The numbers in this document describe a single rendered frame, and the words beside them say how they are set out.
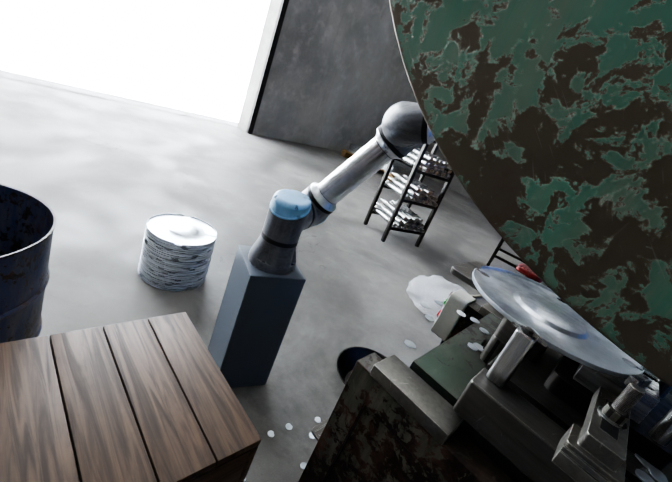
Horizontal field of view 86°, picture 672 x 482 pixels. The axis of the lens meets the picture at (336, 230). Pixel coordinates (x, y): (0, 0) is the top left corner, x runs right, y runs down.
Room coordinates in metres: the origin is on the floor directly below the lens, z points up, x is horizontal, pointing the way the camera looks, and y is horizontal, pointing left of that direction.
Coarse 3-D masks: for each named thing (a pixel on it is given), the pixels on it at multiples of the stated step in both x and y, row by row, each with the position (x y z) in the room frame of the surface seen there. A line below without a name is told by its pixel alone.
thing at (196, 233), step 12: (156, 216) 1.42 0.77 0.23; (168, 216) 1.47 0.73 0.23; (180, 216) 1.51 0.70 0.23; (156, 228) 1.33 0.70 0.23; (168, 228) 1.36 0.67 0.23; (180, 228) 1.39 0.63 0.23; (192, 228) 1.43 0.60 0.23; (204, 228) 1.49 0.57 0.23; (168, 240) 1.27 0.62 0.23; (180, 240) 1.31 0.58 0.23; (192, 240) 1.35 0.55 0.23; (204, 240) 1.38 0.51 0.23
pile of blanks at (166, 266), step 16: (144, 240) 1.32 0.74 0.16; (160, 240) 1.26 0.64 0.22; (144, 256) 1.29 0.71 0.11; (160, 256) 1.26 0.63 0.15; (176, 256) 1.28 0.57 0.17; (192, 256) 1.31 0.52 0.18; (208, 256) 1.39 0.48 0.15; (144, 272) 1.27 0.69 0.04; (160, 272) 1.26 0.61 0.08; (176, 272) 1.29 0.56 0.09; (192, 272) 1.33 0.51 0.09; (160, 288) 1.26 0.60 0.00; (176, 288) 1.29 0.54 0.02; (192, 288) 1.34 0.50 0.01
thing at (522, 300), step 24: (480, 288) 0.58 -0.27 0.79; (504, 288) 0.64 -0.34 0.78; (528, 288) 0.70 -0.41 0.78; (504, 312) 0.52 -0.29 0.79; (528, 312) 0.57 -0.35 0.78; (552, 312) 0.60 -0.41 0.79; (552, 336) 0.51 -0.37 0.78; (576, 336) 0.54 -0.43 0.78; (600, 336) 0.59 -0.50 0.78; (576, 360) 0.46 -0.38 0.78; (600, 360) 0.49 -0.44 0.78
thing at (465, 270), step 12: (468, 264) 0.71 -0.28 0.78; (480, 264) 0.74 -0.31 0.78; (456, 276) 0.64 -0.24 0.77; (468, 276) 0.64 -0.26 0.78; (504, 324) 0.59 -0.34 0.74; (492, 336) 0.60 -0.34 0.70; (504, 336) 0.58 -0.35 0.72; (492, 348) 0.59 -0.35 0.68; (540, 348) 0.55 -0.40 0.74; (528, 360) 0.56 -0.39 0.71
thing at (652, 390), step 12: (576, 372) 0.51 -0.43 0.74; (588, 372) 0.49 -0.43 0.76; (600, 372) 0.48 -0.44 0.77; (648, 372) 0.52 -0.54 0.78; (588, 384) 0.49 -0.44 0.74; (600, 384) 0.48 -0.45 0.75; (612, 384) 0.47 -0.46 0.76; (624, 384) 0.47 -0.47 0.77; (648, 396) 0.45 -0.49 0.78; (636, 408) 0.45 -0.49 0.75; (648, 408) 0.45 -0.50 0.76; (636, 420) 0.45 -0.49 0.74
